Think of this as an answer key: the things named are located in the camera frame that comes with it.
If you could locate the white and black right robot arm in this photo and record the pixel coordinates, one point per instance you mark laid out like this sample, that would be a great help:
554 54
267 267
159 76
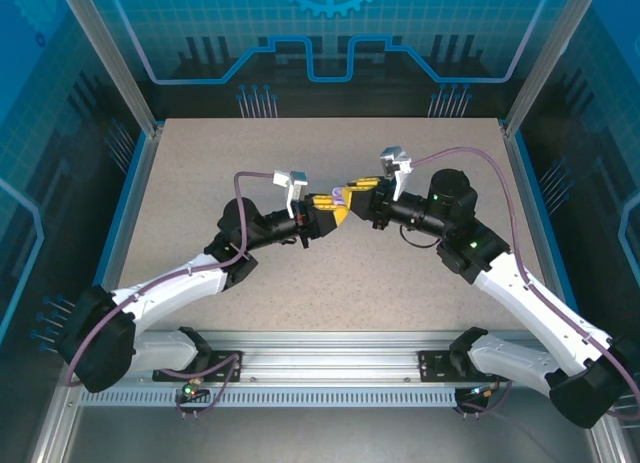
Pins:
530 303

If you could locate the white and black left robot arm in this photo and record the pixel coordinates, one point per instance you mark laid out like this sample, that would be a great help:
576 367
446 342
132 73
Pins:
170 290

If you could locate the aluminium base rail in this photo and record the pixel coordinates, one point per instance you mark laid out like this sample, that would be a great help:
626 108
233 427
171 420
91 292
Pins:
325 358

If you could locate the small LED circuit board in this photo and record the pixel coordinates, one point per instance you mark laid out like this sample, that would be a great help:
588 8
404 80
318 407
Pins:
190 390
475 392

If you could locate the purple earbud charging case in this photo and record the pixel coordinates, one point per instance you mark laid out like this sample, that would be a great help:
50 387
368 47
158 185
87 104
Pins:
339 195

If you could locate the aluminium frame post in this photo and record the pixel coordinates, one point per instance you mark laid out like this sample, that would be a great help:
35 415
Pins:
544 58
111 58

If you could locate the aluminium table side rail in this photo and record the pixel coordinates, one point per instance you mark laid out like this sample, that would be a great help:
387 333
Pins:
516 158
125 233

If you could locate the steel bottom panel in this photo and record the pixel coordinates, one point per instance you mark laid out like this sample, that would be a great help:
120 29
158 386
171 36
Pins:
325 433

